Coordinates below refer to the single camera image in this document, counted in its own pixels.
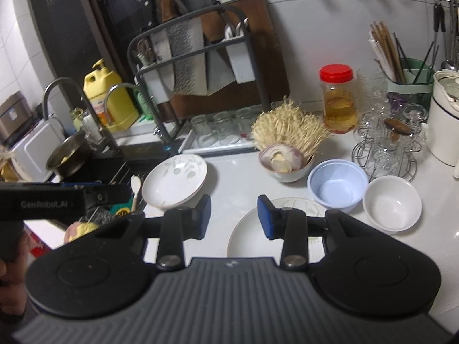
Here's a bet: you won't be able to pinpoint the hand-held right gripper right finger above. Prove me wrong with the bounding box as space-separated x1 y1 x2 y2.
257 194 363 271

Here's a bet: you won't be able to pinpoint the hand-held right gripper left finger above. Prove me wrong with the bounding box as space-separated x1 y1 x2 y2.
94 194 212 271

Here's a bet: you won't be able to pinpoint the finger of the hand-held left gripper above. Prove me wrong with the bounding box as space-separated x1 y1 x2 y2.
85 183 132 211

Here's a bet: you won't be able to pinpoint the leaf pattern ceramic plate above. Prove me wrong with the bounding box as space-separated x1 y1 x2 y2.
227 197 331 259
141 154 209 211

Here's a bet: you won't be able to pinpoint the light blue plastic bowl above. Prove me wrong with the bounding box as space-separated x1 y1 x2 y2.
307 160 369 212

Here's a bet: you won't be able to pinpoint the white ceramic bowl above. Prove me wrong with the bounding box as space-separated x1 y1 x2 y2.
362 175 423 232

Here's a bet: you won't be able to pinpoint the person's left hand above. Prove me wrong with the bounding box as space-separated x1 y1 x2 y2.
0 258 28 318

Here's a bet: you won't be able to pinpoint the white spoon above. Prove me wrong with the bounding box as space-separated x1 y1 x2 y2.
129 175 143 213

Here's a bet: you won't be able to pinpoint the ceramic bowl with brown rim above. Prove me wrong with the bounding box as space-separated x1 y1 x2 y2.
259 150 316 183

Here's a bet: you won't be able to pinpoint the white plastic board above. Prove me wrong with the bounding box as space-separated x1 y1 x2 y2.
10 118 66 182

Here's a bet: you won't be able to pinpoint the steel pot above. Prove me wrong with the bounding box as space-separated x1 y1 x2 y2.
45 130 94 180

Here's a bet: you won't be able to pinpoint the halved red onion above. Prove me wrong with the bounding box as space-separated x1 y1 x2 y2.
260 144 306 173

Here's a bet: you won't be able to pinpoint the white drain tray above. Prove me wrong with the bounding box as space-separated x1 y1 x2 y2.
178 127 259 157

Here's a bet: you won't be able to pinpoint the steel kitchen faucet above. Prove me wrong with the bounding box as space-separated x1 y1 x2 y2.
42 77 124 153

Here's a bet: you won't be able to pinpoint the clear drinking glass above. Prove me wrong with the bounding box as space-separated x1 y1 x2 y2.
214 111 239 141
235 107 259 137
190 115 216 145

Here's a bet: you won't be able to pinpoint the silver rice cooker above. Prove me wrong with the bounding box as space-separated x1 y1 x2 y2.
0 91 37 144

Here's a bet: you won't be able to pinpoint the enoki mushroom bunch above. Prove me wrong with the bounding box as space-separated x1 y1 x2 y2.
250 96 333 160

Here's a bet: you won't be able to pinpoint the green bottle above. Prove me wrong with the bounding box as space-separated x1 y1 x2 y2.
134 86 153 123

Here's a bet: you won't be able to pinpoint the yellow detergent bottle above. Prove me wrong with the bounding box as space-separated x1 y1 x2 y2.
83 59 140 132

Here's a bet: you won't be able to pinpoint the red lid plastic jar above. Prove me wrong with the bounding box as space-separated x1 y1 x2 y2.
319 64 359 134

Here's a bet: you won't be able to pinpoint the dark metal knife rack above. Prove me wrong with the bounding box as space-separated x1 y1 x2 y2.
127 1 270 141

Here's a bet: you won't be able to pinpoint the cluster of clear glass cups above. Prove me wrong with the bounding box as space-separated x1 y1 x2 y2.
353 67 430 173

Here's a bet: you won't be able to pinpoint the steel cleaver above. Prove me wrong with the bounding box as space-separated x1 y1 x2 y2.
168 21 209 97

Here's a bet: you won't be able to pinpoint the white cutlery caddy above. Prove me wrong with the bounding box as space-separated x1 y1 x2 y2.
224 21 257 84

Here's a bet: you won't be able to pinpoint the brown cutting board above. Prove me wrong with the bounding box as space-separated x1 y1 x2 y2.
168 0 291 116

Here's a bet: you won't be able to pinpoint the white lidded pot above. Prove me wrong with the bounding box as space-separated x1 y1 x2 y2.
428 71 459 168

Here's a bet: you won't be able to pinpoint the bundle of chopsticks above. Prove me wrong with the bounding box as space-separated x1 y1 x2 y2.
367 21 408 84

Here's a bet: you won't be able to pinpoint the green chopstick holder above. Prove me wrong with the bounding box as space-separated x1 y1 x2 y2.
385 58 437 115

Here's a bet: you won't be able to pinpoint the hanging kitchen utensils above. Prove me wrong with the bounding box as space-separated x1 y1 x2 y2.
430 0 459 72

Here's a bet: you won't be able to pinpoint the wire cup rack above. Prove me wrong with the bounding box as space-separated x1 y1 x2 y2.
351 138 417 182

